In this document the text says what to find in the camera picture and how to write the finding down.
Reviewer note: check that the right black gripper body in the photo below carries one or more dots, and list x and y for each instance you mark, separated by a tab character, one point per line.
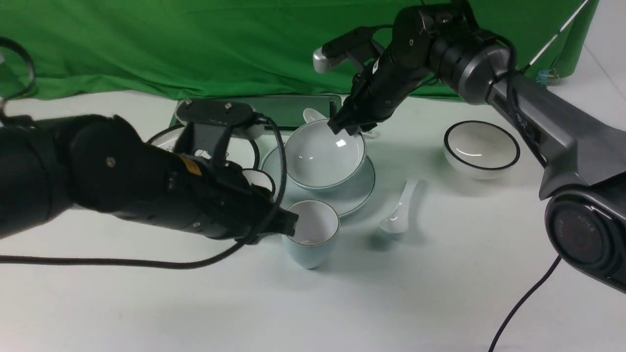
386	84

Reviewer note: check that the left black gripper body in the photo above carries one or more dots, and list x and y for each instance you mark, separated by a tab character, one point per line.
230	207

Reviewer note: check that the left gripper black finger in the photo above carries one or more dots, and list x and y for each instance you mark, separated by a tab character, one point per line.
287	223

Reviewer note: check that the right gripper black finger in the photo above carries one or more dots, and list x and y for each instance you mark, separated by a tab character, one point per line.
346	122

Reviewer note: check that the pale blue cup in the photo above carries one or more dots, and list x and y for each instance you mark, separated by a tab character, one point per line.
316	233

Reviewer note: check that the pale blue shallow bowl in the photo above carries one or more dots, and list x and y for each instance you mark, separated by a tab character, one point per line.
318	158

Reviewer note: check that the plain white ceramic spoon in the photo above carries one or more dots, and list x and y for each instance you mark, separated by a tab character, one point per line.
398	222

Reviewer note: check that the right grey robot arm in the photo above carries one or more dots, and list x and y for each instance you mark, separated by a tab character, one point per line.
583	159

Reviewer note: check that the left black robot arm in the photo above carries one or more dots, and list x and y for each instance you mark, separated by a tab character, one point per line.
101	164

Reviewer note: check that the white cup with black rim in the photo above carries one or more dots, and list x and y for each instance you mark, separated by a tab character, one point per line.
260	179

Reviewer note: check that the cartoon plate with black rim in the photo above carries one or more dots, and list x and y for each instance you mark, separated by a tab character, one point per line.
241	151

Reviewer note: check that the pale blue round plate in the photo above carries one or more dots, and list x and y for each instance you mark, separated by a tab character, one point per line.
345	198

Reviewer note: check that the dark green rectangular tray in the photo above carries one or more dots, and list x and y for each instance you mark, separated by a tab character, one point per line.
287	109

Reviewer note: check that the white bowl with black rim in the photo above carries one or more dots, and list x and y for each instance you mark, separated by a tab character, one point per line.
480	150

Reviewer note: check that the blue binder clip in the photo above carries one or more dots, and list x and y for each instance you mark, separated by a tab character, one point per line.
547	78

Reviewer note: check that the green backdrop cloth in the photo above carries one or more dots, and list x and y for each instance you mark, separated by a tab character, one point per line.
188	48

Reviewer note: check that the white spoon with patterned handle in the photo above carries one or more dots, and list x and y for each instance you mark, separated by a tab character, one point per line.
312	115

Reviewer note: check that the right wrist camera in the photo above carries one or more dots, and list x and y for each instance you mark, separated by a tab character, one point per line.
357	46

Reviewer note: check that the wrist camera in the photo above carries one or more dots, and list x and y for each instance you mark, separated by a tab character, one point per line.
210	125
357	46

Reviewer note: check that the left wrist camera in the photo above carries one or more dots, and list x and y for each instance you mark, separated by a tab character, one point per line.
210	125

